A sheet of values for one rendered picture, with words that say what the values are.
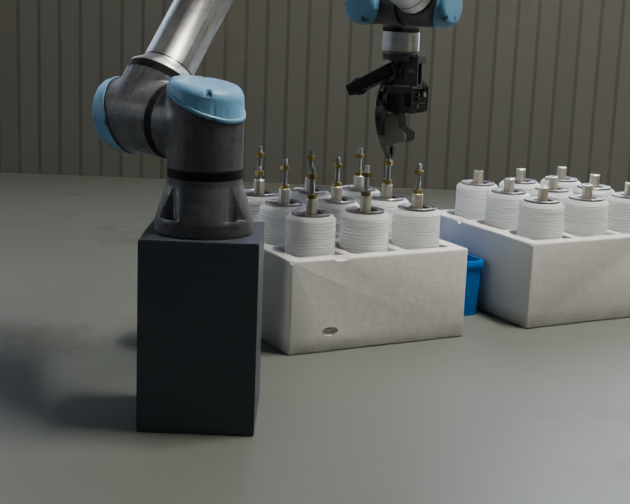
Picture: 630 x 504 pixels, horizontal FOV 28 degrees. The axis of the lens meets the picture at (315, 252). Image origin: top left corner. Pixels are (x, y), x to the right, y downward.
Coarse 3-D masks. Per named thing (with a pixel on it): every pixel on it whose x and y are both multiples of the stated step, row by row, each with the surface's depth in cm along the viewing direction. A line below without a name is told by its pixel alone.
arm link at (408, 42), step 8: (384, 32) 250; (392, 32) 248; (400, 32) 248; (408, 32) 254; (416, 32) 253; (384, 40) 250; (392, 40) 248; (400, 40) 248; (408, 40) 248; (416, 40) 249; (384, 48) 250; (392, 48) 249; (400, 48) 248; (408, 48) 248; (416, 48) 250
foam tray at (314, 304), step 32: (288, 256) 234; (320, 256) 235; (352, 256) 236; (384, 256) 239; (416, 256) 242; (448, 256) 245; (288, 288) 231; (320, 288) 233; (352, 288) 237; (384, 288) 240; (416, 288) 243; (448, 288) 247; (288, 320) 232; (320, 320) 235; (352, 320) 238; (384, 320) 241; (416, 320) 245; (448, 320) 249; (288, 352) 233
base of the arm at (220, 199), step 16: (176, 176) 188; (192, 176) 186; (208, 176) 186; (224, 176) 187; (240, 176) 190; (176, 192) 188; (192, 192) 187; (208, 192) 187; (224, 192) 187; (240, 192) 190; (160, 208) 190; (176, 208) 187; (192, 208) 186; (208, 208) 186; (224, 208) 187; (240, 208) 189; (160, 224) 189; (176, 224) 187; (192, 224) 186; (208, 224) 186; (224, 224) 187; (240, 224) 189
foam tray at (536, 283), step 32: (448, 224) 281; (480, 224) 273; (480, 256) 271; (512, 256) 261; (544, 256) 256; (576, 256) 260; (608, 256) 264; (480, 288) 272; (512, 288) 261; (544, 288) 258; (576, 288) 262; (608, 288) 266; (512, 320) 262; (544, 320) 260; (576, 320) 264
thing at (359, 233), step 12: (348, 216) 240; (360, 216) 239; (372, 216) 239; (384, 216) 241; (348, 228) 241; (360, 228) 239; (372, 228) 240; (384, 228) 241; (348, 240) 241; (360, 240) 240; (372, 240) 240; (384, 240) 242; (360, 252) 240; (372, 252) 241
